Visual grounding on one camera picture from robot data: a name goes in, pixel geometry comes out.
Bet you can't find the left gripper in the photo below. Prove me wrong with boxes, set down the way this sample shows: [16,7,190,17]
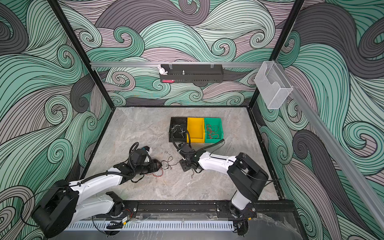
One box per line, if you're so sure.
[135,158,163,176]

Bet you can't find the black cable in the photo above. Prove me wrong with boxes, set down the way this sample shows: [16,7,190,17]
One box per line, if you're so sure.
[161,155,182,171]

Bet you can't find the red black white cables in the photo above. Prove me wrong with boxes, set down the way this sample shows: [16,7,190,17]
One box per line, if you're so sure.
[149,160,165,178]

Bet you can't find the white cable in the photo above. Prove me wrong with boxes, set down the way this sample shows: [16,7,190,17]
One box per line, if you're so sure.
[170,123,187,139]

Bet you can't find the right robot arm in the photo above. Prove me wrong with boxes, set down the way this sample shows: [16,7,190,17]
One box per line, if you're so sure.
[170,126,275,211]

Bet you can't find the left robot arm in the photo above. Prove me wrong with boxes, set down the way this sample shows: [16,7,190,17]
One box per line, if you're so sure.
[32,143,162,239]

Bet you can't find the black plastic bin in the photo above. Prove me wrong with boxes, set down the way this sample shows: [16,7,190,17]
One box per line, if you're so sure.
[169,117,188,143]

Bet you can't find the yellow plastic bin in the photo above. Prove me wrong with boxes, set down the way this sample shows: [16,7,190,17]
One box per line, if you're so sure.
[187,118,205,143]

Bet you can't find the green plastic bin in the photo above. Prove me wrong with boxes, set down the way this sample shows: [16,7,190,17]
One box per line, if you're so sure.
[204,118,224,144]

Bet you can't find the white rabbit figurine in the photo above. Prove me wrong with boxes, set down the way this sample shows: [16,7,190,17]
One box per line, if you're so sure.
[158,65,168,75]

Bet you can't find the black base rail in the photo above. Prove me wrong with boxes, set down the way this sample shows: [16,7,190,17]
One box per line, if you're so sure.
[107,200,296,219]

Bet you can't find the black wall shelf tray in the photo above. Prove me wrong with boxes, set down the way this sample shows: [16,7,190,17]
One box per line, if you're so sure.
[159,65,224,86]

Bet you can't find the white slotted cable duct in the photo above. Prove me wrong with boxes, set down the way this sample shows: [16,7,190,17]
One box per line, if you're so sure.
[66,220,235,232]

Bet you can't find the clear acrylic wall holder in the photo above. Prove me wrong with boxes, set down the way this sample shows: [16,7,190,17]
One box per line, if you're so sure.
[255,61,293,110]

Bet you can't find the aluminium wall rail back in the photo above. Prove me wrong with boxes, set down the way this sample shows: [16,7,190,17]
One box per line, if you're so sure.
[90,61,262,69]

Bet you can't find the aluminium wall rail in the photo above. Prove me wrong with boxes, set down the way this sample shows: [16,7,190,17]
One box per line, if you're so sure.
[90,61,262,69]
[274,61,384,229]

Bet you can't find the aluminium wall rail right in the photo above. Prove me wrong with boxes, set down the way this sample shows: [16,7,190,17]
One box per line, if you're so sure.
[274,61,384,229]

